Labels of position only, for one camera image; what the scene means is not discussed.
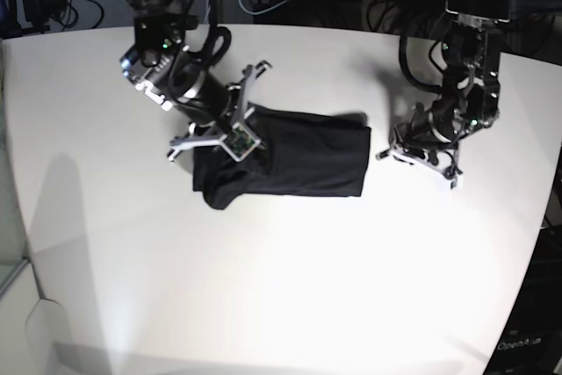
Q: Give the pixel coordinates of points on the black long-sleeve shirt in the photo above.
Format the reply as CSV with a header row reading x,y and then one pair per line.
x,y
303,154

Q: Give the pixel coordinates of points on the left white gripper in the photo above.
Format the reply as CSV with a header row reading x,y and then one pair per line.
x,y
442,157

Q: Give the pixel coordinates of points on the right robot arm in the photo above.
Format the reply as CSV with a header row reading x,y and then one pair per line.
x,y
176,45

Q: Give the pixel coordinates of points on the black OpenArm case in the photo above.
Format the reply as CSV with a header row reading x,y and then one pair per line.
x,y
531,340

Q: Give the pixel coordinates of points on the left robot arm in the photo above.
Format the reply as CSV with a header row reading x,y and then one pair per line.
x,y
467,99

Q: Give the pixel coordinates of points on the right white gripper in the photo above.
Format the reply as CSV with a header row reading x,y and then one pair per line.
x,y
218,113

